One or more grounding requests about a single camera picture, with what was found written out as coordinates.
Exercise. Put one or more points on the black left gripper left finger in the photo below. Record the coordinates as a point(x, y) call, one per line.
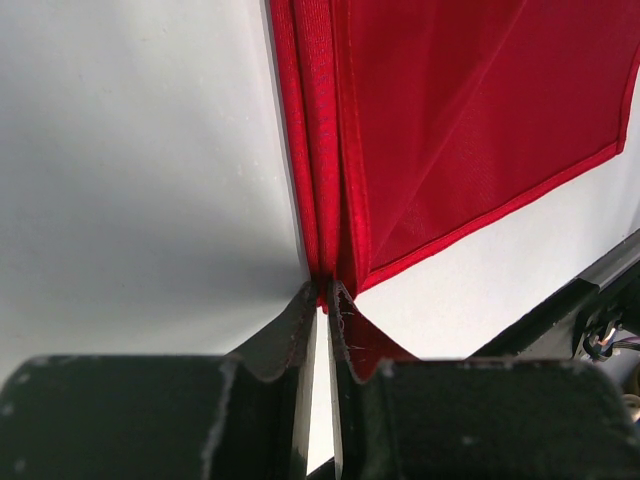
point(243, 415)

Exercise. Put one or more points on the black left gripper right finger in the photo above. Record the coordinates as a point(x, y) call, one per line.
point(399, 417)

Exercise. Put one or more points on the red satin napkin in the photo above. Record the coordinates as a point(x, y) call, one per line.
point(412, 124)

